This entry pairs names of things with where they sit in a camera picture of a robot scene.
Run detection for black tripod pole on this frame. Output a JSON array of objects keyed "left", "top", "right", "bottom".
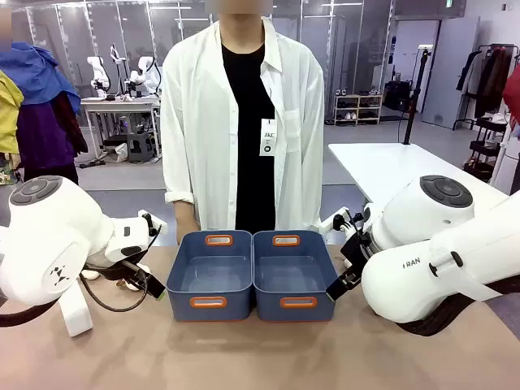
[{"left": 402, "top": 46, "right": 432, "bottom": 146}]

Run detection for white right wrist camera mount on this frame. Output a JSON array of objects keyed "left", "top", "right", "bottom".
[{"left": 319, "top": 206, "right": 353, "bottom": 236}]

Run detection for black suitcase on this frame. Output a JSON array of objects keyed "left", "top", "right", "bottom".
[{"left": 383, "top": 80, "right": 412, "bottom": 113}]

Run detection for wooden shoe rack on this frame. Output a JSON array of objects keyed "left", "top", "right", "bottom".
[{"left": 333, "top": 93, "right": 384, "bottom": 127}]

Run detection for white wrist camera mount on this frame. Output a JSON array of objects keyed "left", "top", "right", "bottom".
[
  {"left": 136, "top": 209, "right": 168, "bottom": 229},
  {"left": 319, "top": 206, "right": 353, "bottom": 236}
]

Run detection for white background table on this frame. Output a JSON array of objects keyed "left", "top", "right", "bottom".
[{"left": 80, "top": 95, "right": 163, "bottom": 160}]

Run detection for black right arm cable sleeve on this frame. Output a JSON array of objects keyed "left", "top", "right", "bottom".
[{"left": 396, "top": 278, "right": 520, "bottom": 338}]

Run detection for red cloth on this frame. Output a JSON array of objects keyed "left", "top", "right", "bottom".
[{"left": 501, "top": 64, "right": 520, "bottom": 128}]

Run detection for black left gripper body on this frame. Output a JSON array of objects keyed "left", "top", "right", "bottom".
[{"left": 115, "top": 260, "right": 154, "bottom": 292}]

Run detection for person's right hand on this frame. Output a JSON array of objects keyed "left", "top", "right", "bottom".
[{"left": 175, "top": 217, "right": 202, "bottom": 247}]

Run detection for person in blue purple clothes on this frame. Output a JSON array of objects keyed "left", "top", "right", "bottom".
[{"left": 0, "top": 40, "right": 89, "bottom": 186}]

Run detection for black utility cart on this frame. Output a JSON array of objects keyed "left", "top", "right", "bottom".
[{"left": 462, "top": 116, "right": 509, "bottom": 183}]

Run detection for rack of dark coats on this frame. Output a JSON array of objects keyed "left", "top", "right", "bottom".
[{"left": 453, "top": 43, "right": 520, "bottom": 132}]

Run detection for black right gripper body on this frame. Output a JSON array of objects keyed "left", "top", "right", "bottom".
[{"left": 340, "top": 233, "right": 373, "bottom": 275}]

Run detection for person in white coat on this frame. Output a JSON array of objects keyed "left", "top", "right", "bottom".
[{"left": 160, "top": 11, "right": 326, "bottom": 247}]

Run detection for blue basket orange handles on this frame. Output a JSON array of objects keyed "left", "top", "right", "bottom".
[
  {"left": 166, "top": 230, "right": 255, "bottom": 323},
  {"left": 251, "top": 230, "right": 341, "bottom": 323}
]

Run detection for white side table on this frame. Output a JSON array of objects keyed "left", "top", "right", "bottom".
[{"left": 327, "top": 141, "right": 509, "bottom": 204}]

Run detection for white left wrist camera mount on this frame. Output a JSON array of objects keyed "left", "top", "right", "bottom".
[{"left": 136, "top": 209, "right": 168, "bottom": 229}]

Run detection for person in yellow top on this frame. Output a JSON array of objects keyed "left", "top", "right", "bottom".
[{"left": 0, "top": 69, "right": 25, "bottom": 186}]

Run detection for black step stool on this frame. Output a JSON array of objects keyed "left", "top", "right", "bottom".
[{"left": 126, "top": 132, "right": 154, "bottom": 164}]

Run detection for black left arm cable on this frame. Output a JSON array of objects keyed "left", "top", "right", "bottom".
[{"left": 0, "top": 270, "right": 150, "bottom": 328}]

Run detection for person's right forearm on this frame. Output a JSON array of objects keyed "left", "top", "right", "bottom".
[{"left": 174, "top": 200, "right": 196, "bottom": 221}]

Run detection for white hanging name tag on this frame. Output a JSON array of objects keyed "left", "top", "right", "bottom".
[{"left": 259, "top": 118, "right": 278, "bottom": 158}]

